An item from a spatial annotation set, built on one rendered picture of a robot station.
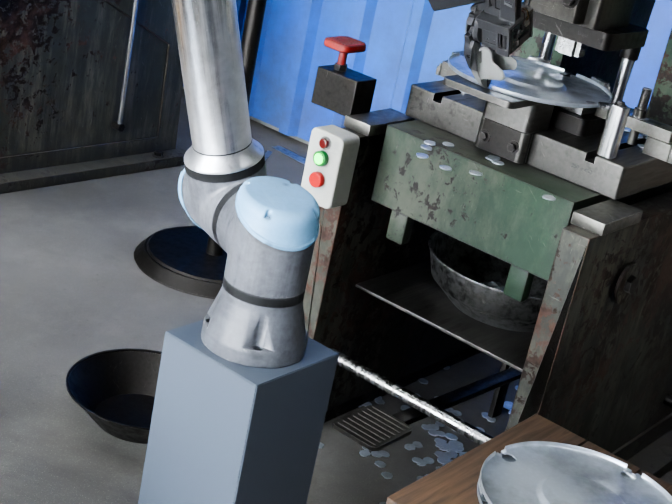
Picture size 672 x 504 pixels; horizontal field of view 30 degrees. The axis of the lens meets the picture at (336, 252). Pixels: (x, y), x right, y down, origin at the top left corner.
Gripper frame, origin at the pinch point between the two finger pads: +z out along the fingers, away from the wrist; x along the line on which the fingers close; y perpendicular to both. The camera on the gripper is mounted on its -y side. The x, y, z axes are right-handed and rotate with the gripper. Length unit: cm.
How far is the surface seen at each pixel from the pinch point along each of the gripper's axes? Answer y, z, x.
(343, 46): -30.1, 4.3, 0.6
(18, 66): -150, 57, 10
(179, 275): -80, 81, -8
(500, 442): 31, 29, -42
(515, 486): 40, 23, -52
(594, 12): 7.9, -3.4, 22.3
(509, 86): 2.2, 3.6, 4.9
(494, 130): -0.3, 13.4, 4.3
